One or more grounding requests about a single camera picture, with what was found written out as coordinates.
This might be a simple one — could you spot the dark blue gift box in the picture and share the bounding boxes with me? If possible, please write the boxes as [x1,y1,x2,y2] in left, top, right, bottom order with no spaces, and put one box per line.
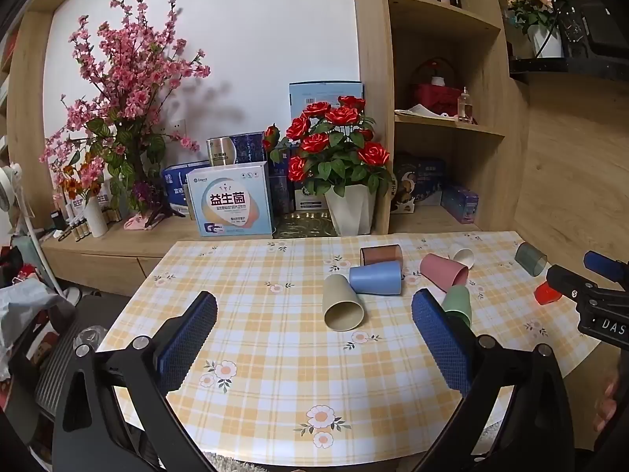
[392,153,448,214]

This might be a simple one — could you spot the dark grey-green cup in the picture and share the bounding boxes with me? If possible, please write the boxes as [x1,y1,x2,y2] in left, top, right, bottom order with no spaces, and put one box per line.
[514,243,548,277]

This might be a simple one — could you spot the silver cup box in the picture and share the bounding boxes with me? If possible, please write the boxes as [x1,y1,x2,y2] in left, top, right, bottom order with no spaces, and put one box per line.
[206,134,239,166]

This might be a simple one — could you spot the person's right hand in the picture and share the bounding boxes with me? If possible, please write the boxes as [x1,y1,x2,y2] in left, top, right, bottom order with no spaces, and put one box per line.
[592,368,621,434]

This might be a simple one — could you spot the blue and white pack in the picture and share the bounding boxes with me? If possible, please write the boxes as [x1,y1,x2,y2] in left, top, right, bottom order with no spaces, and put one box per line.
[160,160,212,218]

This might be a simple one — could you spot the white standing fan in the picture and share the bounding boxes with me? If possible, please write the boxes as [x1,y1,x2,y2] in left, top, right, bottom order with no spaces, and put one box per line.
[0,162,82,306]

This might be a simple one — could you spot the row of small bottles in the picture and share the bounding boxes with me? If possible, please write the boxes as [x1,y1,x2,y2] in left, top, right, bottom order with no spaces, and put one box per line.
[58,214,94,243]

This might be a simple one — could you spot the patterned glass tray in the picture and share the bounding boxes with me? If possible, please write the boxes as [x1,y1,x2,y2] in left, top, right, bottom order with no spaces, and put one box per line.
[272,210,341,240]

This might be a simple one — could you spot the red cup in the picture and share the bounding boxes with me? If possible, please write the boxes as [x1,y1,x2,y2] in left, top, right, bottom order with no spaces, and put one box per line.
[534,282,562,306]

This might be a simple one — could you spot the tall dark blue box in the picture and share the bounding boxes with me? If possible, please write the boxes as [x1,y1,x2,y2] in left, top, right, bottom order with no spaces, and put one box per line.
[268,146,296,215]

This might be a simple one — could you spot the small perfume bottle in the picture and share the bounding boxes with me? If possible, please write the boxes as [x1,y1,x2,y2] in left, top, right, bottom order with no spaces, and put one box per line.
[457,87,474,123]

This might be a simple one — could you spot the white faceted vase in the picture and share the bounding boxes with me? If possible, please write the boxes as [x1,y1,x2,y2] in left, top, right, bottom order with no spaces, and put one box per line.
[324,184,377,237]

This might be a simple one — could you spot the blue cup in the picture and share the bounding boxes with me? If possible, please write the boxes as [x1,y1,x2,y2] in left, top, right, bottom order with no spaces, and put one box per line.
[349,261,403,297]

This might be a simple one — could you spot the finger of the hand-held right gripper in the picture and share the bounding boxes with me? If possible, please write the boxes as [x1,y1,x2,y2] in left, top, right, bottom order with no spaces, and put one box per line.
[583,251,629,282]
[546,264,599,306]

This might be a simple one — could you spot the white papers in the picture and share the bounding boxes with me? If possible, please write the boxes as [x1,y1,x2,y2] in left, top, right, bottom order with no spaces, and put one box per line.
[394,103,451,119]

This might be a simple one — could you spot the pink blossom arrangement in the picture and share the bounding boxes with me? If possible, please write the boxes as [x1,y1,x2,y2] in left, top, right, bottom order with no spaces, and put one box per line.
[39,0,212,231]

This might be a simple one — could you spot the clear glass bottle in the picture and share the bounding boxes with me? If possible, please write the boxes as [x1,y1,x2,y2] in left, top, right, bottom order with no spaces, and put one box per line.
[74,325,109,353]

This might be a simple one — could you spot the beige cup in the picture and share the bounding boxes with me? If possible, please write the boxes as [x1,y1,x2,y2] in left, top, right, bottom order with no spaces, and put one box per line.
[322,274,365,331]

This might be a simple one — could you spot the red gift basket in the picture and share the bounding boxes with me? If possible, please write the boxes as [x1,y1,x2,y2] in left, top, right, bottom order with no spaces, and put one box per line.
[411,59,463,117]

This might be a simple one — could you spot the yellow checked floral tablecloth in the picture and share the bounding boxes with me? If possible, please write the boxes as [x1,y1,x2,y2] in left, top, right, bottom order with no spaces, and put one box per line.
[96,230,606,465]

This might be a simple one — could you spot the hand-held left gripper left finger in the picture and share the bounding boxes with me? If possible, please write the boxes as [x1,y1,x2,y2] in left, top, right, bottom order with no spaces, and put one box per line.
[51,291,218,472]

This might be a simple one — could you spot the wooden sideboard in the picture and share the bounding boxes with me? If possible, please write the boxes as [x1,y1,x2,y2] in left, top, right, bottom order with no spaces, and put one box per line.
[39,210,281,297]

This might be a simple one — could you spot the white and blue carton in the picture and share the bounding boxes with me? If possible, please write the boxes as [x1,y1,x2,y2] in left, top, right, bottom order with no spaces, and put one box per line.
[186,160,274,237]

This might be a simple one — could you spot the light blue flat box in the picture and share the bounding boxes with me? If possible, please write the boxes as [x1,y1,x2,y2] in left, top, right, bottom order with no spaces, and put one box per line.
[288,81,365,124]

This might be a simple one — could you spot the white box with blue label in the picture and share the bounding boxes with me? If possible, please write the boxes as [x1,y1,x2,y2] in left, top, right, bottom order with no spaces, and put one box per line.
[294,177,330,212]

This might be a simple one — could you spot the dark blue patterned box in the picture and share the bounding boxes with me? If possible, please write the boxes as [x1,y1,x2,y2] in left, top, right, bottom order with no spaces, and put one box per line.
[231,131,269,164]

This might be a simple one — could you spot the white bottle vase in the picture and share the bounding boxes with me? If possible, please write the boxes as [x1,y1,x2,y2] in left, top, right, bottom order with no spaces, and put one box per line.
[83,197,109,238]

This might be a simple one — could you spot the wooden shelf unit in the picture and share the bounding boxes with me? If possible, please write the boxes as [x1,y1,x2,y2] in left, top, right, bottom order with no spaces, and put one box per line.
[350,0,532,237]

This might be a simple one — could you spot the pink cup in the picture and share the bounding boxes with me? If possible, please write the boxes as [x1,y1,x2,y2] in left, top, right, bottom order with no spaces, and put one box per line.
[419,253,469,291]

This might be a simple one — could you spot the purple box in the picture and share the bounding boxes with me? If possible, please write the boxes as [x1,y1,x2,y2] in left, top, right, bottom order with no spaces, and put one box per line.
[441,184,480,222]

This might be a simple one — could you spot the brown cup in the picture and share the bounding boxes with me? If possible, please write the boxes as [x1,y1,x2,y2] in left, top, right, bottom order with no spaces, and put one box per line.
[360,244,404,267]

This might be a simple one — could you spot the black ribbed chair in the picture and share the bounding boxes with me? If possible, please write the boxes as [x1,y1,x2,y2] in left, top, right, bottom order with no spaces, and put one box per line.
[33,295,129,426]

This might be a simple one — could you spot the white cup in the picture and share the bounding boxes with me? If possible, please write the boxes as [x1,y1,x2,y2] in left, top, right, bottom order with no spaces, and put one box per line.
[449,244,475,269]

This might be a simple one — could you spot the white flower pot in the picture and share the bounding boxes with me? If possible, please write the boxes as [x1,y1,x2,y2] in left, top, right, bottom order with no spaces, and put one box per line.
[528,22,564,59]

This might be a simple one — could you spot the light green cup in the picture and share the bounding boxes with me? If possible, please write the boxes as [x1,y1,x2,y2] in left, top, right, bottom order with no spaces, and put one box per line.
[441,285,473,329]

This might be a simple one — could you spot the red rose bouquet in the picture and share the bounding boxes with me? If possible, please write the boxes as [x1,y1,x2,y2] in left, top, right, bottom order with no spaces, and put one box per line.
[262,95,394,198]

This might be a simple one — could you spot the black machine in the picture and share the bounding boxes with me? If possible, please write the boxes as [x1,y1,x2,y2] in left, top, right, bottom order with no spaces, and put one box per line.
[509,0,629,80]

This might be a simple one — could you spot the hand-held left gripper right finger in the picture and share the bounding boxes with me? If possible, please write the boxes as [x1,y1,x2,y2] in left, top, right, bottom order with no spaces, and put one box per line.
[412,289,576,472]

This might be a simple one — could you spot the grey plastic bag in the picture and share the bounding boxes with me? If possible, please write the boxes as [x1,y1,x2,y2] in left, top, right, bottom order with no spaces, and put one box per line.
[0,278,75,380]

